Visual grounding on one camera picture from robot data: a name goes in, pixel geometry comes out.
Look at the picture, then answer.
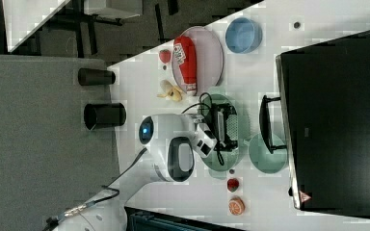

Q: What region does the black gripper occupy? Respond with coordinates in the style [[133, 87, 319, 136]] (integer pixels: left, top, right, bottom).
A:
[[210, 103, 238, 152]]

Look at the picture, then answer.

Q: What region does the green plastic strainer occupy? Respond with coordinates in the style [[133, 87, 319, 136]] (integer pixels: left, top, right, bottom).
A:
[[198, 92, 250, 180]]

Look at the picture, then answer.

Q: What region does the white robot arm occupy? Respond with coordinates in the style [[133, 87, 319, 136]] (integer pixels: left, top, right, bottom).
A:
[[43, 103, 238, 231]]

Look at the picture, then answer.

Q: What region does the green round plate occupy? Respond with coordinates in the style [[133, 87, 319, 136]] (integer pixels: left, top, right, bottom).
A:
[[248, 134, 287, 174]]

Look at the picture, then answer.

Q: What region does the red tomato toy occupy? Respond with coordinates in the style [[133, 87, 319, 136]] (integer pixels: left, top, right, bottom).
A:
[[226, 178, 240, 193]]

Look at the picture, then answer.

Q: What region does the peeled banana toy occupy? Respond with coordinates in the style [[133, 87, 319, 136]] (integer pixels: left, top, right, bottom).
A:
[[158, 80, 183, 102]]

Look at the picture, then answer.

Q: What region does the pink plate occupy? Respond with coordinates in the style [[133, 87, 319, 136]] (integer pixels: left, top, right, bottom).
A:
[[172, 26, 224, 95]]

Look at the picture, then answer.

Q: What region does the orange slice toy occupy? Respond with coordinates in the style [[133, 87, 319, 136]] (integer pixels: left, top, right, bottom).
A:
[[228, 196, 245, 216]]

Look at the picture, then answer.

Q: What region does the red ketchup bottle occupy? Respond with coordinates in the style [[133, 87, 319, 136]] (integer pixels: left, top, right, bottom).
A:
[[173, 36, 198, 96]]

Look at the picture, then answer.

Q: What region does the red strawberry toy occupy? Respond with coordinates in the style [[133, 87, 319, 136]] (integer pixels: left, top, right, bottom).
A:
[[159, 49, 172, 64]]

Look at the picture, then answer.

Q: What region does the blue cup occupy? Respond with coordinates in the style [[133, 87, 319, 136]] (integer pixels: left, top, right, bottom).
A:
[[225, 17, 263, 54]]

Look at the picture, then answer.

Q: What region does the black toaster oven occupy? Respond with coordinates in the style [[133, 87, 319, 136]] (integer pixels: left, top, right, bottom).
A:
[[259, 30, 370, 218]]

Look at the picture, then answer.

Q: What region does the large black cup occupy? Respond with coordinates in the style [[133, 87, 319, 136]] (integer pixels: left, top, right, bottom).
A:
[[84, 103, 126, 130]]

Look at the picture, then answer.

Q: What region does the small black cup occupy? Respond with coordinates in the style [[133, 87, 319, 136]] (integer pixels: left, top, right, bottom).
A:
[[78, 68, 116, 86]]

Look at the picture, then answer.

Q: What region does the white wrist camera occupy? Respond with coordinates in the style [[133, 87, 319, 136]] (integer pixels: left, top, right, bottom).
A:
[[196, 123, 217, 159]]

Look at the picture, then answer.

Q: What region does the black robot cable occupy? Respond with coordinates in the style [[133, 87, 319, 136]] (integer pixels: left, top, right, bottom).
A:
[[41, 91, 225, 231]]

